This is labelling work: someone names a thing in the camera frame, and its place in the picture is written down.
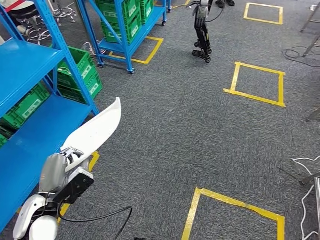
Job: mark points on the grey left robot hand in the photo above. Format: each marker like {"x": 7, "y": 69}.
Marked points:
{"x": 52, "y": 172}

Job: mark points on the white curved car part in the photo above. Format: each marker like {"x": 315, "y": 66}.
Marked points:
{"x": 95, "y": 132}

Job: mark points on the blue metal shelf rack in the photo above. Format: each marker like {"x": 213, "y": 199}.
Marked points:
{"x": 112, "y": 44}
{"x": 32, "y": 142}

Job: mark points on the grey metal frame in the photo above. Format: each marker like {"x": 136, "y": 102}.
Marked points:
{"x": 317, "y": 205}

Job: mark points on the standing person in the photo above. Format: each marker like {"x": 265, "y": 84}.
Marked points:
{"x": 221, "y": 3}

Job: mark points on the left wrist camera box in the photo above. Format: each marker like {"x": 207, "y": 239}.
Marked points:
{"x": 75, "y": 185}

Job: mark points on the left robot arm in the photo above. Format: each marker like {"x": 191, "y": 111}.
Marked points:
{"x": 42, "y": 228}

